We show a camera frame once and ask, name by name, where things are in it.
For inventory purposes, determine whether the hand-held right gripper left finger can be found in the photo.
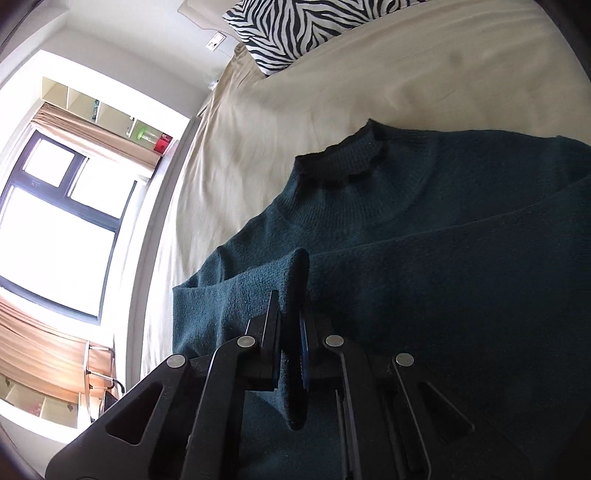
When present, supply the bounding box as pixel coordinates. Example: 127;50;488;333
45;290;282;480

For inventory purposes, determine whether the zebra print pillow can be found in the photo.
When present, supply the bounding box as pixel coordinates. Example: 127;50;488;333
222;0;419;76

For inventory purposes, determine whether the white wall shelf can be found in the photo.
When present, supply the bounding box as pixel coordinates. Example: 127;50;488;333
41;76;178;155

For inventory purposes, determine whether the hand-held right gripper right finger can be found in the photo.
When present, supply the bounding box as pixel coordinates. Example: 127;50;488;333
295;310;525;480

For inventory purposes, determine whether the beige padded headboard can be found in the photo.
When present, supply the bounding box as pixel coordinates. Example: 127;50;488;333
178;0;234;32

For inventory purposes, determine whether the beige curtain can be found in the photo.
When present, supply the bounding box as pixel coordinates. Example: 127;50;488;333
0;295;114;398
30;102;163;179

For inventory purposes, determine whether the black framed window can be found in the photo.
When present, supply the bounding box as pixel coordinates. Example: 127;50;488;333
0;129;139;324

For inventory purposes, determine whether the wooden chair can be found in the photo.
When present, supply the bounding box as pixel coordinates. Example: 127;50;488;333
82;339;126;418

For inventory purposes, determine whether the dark green knit sweater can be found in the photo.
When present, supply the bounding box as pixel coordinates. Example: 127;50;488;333
172;119;591;480

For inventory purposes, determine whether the bed with beige sheet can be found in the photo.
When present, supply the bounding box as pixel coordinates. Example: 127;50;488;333
139;0;591;370

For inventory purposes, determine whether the low white cubby shelf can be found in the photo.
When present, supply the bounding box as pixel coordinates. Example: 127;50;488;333
0;374;89;432

